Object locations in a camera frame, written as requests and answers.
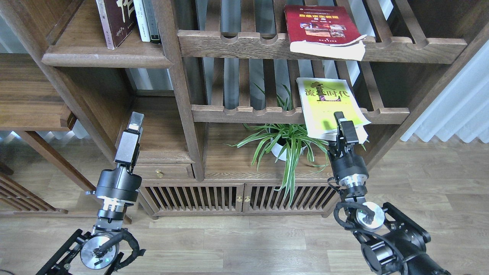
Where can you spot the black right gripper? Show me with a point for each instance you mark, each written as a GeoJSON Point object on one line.
{"type": "Point", "coordinates": [344, 161]}

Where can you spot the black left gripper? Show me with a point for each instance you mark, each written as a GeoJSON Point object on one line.
{"type": "Point", "coordinates": [119, 183]}

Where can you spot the yellow-green book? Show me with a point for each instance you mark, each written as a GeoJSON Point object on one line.
{"type": "Point", "coordinates": [320, 99]}

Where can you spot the red book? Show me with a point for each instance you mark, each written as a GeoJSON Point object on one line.
{"type": "Point", "coordinates": [324, 31]}

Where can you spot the maroon book white characters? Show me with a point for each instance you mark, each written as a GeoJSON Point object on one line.
{"type": "Point", "coordinates": [118, 18]}

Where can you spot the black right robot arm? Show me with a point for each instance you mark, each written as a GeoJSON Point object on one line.
{"type": "Point", "coordinates": [389, 240]}

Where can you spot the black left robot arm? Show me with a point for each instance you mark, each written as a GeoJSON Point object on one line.
{"type": "Point", "coordinates": [109, 246]}

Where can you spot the brass drawer knob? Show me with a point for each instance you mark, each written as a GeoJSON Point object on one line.
{"type": "Point", "coordinates": [159, 174]}

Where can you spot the green spider plant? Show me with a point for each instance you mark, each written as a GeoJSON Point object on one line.
{"type": "Point", "coordinates": [267, 136]}

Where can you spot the white plant pot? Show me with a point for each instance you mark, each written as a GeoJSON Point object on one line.
{"type": "Point", "coordinates": [279, 149]}

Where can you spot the dark wooden bookshelf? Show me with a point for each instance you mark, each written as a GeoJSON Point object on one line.
{"type": "Point", "coordinates": [194, 88]}

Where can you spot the white curtain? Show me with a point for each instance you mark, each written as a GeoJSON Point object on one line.
{"type": "Point", "coordinates": [461, 110]}

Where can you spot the dark green upright book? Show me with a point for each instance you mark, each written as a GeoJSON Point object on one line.
{"type": "Point", "coordinates": [152, 22]}

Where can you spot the white upright book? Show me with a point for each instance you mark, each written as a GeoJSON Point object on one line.
{"type": "Point", "coordinates": [142, 20]}

